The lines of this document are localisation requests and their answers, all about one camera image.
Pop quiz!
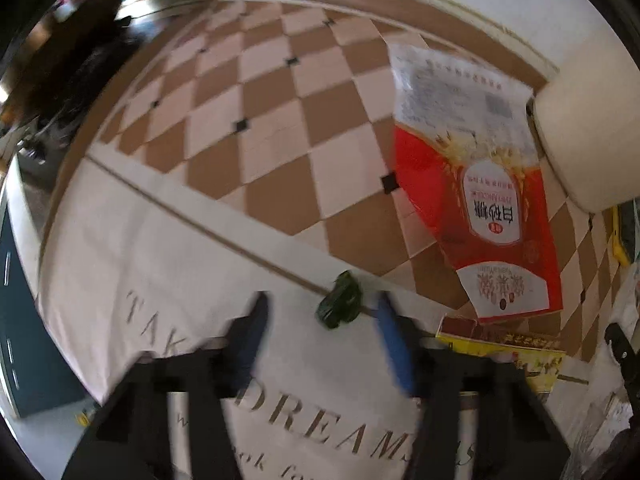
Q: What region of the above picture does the black phone with yellow case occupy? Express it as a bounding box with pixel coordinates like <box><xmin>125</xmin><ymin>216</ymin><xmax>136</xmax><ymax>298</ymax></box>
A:
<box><xmin>612</xmin><ymin>202</ymin><xmax>640</xmax><ymax>267</ymax></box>

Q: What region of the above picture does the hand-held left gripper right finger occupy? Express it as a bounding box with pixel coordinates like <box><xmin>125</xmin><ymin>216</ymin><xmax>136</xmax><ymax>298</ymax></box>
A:
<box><xmin>376</xmin><ymin>293</ymin><xmax>572</xmax><ymax>480</ymax></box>

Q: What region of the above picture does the blue base cabinet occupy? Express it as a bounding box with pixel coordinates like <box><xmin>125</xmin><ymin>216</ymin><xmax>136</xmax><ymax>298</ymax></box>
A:
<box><xmin>0</xmin><ymin>199</ymin><xmax>89</xmax><ymax>419</ymax></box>

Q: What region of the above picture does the small dark green toy car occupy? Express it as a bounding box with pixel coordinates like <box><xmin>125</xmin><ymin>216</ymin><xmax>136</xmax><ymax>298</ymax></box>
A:
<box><xmin>314</xmin><ymin>270</ymin><xmax>362</xmax><ymax>331</ymax></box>

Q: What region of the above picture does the clear plastic bag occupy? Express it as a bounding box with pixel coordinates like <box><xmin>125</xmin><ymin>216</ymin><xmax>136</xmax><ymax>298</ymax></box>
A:
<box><xmin>560</xmin><ymin>260</ymin><xmax>640</xmax><ymax>480</ymax></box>

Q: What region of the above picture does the cream chopstick holder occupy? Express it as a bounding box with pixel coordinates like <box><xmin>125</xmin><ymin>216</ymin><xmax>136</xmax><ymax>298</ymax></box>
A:
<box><xmin>530</xmin><ymin>54</ymin><xmax>640</xmax><ymax>214</ymax></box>

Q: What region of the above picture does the red and clear sugar bag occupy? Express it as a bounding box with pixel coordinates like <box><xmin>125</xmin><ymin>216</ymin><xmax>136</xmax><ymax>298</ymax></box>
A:
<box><xmin>387</xmin><ymin>42</ymin><xmax>567</xmax><ymax>324</ymax></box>

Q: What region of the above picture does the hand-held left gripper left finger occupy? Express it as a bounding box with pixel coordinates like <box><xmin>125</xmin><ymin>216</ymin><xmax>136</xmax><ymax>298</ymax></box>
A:
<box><xmin>60</xmin><ymin>291</ymin><xmax>270</xmax><ymax>480</ymax></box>

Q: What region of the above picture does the checked printed tablecloth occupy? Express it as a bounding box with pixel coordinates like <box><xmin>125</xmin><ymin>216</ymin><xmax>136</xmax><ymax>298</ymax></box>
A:
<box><xmin>36</xmin><ymin>0</ymin><xmax>640</xmax><ymax>480</ymax></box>

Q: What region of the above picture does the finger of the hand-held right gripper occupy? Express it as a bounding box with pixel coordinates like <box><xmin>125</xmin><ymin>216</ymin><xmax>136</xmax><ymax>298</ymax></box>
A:
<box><xmin>604</xmin><ymin>322</ymin><xmax>640</xmax><ymax>402</ymax></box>

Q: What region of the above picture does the black wok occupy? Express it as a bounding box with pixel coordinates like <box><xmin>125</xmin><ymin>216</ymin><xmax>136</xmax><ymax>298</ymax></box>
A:
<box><xmin>0</xmin><ymin>0</ymin><xmax>139</xmax><ymax>157</ymax></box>

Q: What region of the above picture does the yellow flat box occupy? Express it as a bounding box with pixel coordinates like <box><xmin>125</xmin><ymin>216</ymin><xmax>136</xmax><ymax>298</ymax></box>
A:
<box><xmin>434</xmin><ymin>314</ymin><xmax>569</xmax><ymax>394</ymax></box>

